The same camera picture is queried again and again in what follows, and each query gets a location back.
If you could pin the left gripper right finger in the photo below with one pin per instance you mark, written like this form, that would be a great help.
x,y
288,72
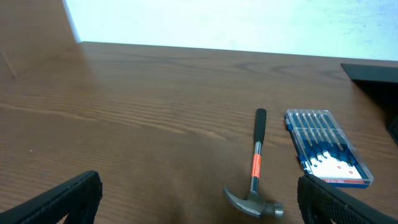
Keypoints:
x,y
320,202

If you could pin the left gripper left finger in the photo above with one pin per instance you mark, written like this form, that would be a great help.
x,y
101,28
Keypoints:
x,y
76,201

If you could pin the dark green open box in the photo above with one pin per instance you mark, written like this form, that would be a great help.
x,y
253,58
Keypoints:
x,y
380,84

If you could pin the black handled claw hammer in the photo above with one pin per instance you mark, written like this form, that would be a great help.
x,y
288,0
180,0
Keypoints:
x,y
254,205

